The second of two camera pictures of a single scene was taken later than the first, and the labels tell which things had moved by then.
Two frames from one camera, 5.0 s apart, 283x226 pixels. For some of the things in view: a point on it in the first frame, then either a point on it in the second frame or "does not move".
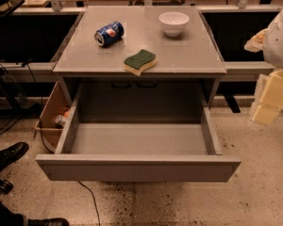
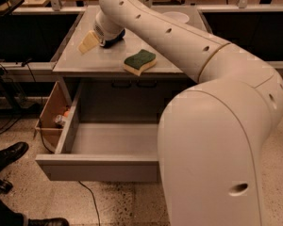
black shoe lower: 53,221 does not move
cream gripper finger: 257,42 to 89,41
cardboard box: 54,115 does not move
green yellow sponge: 140,61 does not move
